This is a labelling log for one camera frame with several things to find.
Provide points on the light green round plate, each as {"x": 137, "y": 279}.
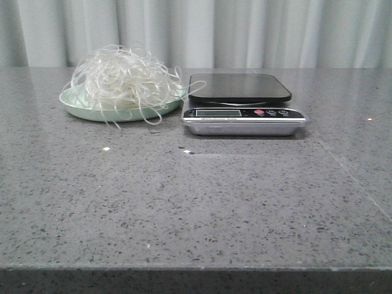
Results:
{"x": 75, "y": 102}

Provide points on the black silver kitchen scale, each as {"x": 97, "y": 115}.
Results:
{"x": 244, "y": 104}

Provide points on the white vermicelli noodle bundle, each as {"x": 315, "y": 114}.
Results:
{"x": 118, "y": 76}

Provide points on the white pleated curtain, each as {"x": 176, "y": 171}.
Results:
{"x": 201, "y": 34}

